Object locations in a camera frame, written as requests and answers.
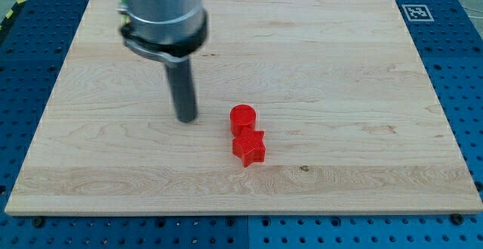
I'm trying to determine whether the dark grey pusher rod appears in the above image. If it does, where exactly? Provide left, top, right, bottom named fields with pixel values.
left=165, top=57, right=198, bottom=123

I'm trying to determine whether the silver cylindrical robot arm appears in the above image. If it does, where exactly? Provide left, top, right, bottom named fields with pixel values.
left=118, top=0, right=208, bottom=123

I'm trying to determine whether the red cylinder block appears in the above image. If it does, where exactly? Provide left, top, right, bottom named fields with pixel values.
left=229, top=104, right=257, bottom=137

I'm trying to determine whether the red star block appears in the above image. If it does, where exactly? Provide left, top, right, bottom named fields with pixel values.
left=232, top=128, right=266, bottom=168

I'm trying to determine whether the light wooden board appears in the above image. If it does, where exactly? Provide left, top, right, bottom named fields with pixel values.
left=5, top=0, right=482, bottom=216

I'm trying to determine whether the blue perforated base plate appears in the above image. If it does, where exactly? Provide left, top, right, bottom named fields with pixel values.
left=0, top=0, right=483, bottom=249

